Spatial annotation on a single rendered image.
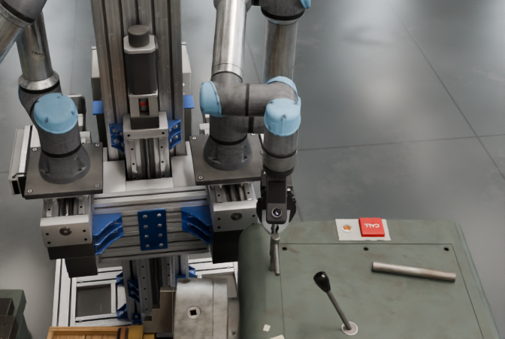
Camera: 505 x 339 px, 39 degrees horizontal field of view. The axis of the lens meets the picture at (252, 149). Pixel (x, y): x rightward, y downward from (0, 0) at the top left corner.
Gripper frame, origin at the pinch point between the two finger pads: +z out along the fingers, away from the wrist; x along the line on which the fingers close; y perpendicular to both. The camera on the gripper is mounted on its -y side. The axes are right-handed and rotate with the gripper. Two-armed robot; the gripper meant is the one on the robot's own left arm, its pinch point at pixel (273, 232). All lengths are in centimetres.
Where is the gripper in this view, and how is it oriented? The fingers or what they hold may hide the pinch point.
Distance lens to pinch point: 171.1
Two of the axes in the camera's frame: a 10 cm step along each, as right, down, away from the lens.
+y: -0.3, -6.3, 7.8
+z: -0.4, 7.8, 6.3
